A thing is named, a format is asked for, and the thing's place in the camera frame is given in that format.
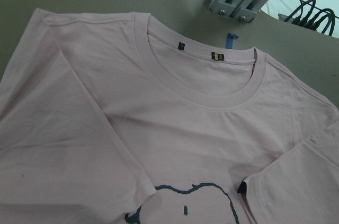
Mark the pink Snoopy t-shirt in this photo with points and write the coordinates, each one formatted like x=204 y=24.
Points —
x=115 y=118

